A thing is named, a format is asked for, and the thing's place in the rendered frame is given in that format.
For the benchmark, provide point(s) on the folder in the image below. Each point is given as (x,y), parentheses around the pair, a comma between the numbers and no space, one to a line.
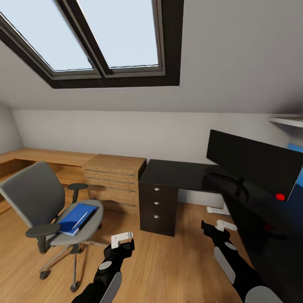
(74,217)

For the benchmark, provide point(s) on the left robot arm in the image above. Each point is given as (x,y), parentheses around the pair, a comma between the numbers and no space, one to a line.
(108,278)

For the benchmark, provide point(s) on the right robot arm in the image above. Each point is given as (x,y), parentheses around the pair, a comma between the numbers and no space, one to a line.
(246,280)

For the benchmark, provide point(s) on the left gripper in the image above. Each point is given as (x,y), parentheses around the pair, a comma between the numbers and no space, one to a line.
(124,250)

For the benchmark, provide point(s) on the monitor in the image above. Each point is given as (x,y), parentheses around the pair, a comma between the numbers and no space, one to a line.
(272,168)

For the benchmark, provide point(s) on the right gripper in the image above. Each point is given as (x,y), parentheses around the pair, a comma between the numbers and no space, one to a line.
(212,232)

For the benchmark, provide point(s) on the mouse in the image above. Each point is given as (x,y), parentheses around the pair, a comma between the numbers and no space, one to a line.
(278,233)

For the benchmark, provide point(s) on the swivel chair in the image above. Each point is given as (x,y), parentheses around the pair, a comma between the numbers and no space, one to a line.
(37,195)

